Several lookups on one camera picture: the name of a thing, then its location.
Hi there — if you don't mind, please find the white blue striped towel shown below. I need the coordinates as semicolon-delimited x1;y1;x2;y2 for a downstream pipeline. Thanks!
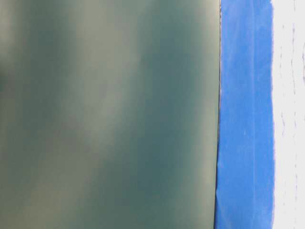
272;0;305;229

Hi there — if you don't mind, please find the grey green board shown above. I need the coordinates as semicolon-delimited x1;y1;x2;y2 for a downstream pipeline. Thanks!
0;0;220;229

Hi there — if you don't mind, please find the blue table cloth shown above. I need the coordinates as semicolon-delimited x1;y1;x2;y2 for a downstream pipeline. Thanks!
214;0;275;229

